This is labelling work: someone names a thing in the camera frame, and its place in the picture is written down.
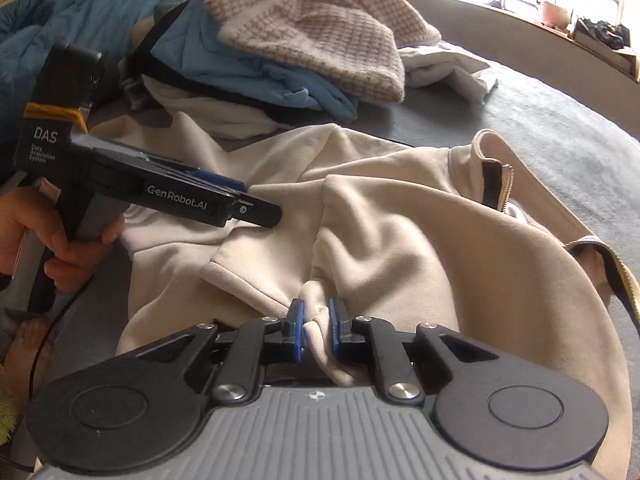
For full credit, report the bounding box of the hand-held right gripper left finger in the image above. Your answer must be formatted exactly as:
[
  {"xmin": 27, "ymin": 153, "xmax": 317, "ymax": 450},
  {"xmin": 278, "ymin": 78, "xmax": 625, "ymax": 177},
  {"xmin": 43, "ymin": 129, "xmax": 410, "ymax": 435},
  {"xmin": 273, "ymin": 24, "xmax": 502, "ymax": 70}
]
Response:
[{"xmin": 135, "ymin": 298, "xmax": 307, "ymax": 403}]

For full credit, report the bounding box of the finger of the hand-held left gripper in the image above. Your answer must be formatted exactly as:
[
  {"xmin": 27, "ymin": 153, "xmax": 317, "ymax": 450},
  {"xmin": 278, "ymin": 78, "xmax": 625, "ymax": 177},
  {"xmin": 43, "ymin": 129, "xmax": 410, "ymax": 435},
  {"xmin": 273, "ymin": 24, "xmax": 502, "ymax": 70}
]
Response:
[
  {"xmin": 226, "ymin": 198, "xmax": 283, "ymax": 229},
  {"xmin": 190, "ymin": 169, "xmax": 247, "ymax": 193}
]

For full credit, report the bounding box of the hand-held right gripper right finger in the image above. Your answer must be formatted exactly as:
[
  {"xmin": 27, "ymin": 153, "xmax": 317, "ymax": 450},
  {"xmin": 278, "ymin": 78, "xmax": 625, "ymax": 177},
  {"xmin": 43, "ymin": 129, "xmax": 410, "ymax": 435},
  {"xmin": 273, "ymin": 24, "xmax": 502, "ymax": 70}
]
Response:
[{"xmin": 327, "ymin": 297, "xmax": 501, "ymax": 403}]

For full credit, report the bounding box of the beige zip jacket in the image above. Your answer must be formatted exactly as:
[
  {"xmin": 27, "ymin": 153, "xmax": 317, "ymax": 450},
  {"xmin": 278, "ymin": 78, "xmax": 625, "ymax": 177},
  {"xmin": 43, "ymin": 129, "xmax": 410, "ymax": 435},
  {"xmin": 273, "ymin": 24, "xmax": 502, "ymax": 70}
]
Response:
[{"xmin": 90, "ymin": 110, "xmax": 640, "ymax": 480}]

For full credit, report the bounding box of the cardboard box of dark clothes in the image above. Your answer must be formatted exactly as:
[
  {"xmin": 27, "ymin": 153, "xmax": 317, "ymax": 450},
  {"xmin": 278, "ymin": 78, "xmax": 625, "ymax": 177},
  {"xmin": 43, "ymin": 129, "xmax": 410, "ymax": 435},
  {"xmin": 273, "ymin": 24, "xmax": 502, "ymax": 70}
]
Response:
[{"xmin": 570, "ymin": 17, "xmax": 638, "ymax": 78}]

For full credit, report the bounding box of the person's left hand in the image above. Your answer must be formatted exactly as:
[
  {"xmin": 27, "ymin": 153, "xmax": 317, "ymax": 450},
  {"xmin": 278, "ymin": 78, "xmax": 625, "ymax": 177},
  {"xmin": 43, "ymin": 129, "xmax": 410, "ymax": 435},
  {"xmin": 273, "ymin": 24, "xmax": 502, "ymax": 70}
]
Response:
[{"xmin": 0, "ymin": 189, "xmax": 127, "ymax": 293}]

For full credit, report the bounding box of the blue garment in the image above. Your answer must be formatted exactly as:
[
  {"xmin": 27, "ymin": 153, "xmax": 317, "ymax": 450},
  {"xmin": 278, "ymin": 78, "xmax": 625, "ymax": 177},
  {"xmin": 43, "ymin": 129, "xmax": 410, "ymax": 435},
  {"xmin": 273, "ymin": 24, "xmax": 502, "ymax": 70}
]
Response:
[{"xmin": 150, "ymin": 0, "xmax": 360, "ymax": 122}]

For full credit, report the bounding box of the black garment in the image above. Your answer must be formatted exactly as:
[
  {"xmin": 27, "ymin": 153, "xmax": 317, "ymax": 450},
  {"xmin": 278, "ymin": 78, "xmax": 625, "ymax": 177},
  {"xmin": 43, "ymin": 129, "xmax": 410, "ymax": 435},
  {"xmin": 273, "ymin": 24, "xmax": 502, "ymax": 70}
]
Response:
[{"xmin": 127, "ymin": 2, "xmax": 281, "ymax": 121}]

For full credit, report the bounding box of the pink white knitted sweater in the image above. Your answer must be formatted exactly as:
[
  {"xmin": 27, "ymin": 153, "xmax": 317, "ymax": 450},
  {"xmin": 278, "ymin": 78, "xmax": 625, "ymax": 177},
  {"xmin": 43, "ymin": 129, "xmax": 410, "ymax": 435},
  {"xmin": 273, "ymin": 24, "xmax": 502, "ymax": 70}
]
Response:
[{"xmin": 205, "ymin": 0, "xmax": 442, "ymax": 103}]

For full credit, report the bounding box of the person's bare foot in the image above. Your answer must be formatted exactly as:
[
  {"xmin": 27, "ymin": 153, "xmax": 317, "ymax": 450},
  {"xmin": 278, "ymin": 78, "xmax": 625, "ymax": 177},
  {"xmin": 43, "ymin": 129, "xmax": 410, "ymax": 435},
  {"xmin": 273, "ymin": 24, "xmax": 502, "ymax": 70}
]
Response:
[{"xmin": 10, "ymin": 317, "xmax": 53, "ymax": 401}]

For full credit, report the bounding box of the white crumpled cloth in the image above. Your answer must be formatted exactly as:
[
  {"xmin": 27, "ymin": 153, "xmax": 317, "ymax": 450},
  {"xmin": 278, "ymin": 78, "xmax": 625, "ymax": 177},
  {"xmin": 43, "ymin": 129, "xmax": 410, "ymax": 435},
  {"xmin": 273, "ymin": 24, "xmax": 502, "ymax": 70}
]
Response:
[{"xmin": 397, "ymin": 40, "xmax": 501, "ymax": 106}]

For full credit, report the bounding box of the pink pot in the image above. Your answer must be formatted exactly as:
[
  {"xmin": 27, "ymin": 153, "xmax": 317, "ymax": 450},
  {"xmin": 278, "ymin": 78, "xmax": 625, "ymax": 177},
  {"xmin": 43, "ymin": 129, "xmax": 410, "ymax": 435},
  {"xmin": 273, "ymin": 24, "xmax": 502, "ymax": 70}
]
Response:
[{"xmin": 537, "ymin": 1, "xmax": 571, "ymax": 28}]

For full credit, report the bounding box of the black cable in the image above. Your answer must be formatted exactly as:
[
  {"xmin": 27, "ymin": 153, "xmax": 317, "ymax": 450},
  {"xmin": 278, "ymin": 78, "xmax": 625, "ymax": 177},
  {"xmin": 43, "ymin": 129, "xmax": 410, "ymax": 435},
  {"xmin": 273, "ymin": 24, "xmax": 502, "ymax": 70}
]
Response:
[{"xmin": 30, "ymin": 270, "xmax": 96, "ymax": 401}]

